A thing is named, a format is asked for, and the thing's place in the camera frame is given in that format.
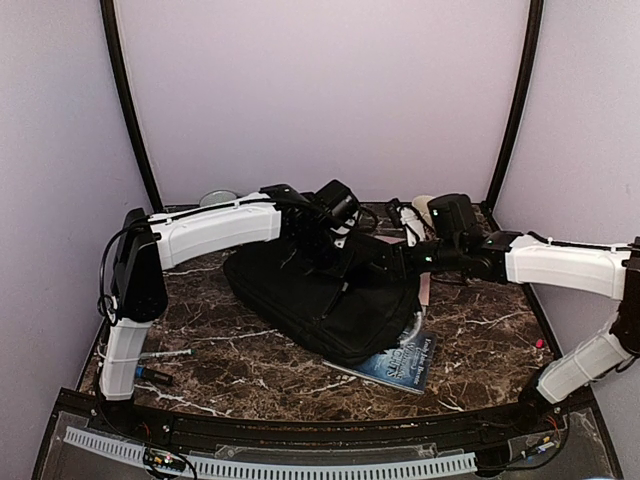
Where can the black front rail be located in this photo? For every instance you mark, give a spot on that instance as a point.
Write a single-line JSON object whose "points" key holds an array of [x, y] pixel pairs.
{"points": [[183, 432]]}

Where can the pink book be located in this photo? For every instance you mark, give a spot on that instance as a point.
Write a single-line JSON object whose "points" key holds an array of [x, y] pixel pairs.
{"points": [[424, 292]]}

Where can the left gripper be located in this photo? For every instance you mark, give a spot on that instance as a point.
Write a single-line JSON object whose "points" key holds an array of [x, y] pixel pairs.
{"points": [[339, 270]]}

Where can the clear green-capped pen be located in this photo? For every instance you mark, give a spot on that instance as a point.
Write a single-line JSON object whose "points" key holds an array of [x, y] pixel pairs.
{"points": [[167, 354]]}

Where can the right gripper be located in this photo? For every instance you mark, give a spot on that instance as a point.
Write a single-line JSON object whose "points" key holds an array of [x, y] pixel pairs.
{"points": [[391, 253]]}

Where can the black frame post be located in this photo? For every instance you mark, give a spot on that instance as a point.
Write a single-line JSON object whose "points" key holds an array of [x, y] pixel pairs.
{"points": [[124, 92], [520, 95]]}

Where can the left black frame post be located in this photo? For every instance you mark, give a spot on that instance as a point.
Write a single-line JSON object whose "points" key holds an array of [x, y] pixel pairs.
{"points": [[124, 92]]}

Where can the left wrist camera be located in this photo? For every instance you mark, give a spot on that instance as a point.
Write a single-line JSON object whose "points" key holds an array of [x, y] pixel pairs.
{"points": [[338, 202]]}

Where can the black student bag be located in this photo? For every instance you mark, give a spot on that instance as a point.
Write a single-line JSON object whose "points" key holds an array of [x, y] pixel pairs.
{"points": [[344, 320]]}

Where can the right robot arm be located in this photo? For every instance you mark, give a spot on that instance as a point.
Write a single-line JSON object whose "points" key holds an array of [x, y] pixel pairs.
{"points": [[608, 271]]}

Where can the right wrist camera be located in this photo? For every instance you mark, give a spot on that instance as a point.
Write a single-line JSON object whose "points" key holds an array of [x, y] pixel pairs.
{"points": [[453, 214]]}

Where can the small circuit board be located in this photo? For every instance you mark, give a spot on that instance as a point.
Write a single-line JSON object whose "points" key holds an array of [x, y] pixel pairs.
{"points": [[163, 459]]}

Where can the celadon bowl on coaster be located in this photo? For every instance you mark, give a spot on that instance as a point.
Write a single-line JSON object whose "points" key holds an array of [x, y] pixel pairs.
{"points": [[217, 197]]}

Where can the dark blue book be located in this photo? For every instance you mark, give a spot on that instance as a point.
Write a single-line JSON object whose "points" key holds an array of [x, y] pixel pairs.
{"points": [[403, 368]]}

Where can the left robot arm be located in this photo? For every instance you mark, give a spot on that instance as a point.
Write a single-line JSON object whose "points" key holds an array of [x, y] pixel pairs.
{"points": [[146, 246]]}

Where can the cream floral mug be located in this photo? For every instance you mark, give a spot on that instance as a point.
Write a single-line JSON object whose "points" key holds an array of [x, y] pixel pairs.
{"points": [[420, 203]]}

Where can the right black frame post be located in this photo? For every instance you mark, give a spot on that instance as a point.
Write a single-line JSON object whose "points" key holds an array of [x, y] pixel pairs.
{"points": [[520, 95]]}

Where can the blue and black marker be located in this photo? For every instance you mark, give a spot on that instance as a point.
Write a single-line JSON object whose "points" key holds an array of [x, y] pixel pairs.
{"points": [[153, 376]]}

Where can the white slotted cable duct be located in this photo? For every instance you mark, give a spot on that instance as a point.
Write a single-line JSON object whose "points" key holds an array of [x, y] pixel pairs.
{"points": [[271, 464]]}

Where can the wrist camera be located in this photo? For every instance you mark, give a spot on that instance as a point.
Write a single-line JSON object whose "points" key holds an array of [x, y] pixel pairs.
{"points": [[453, 214], [338, 202]]}

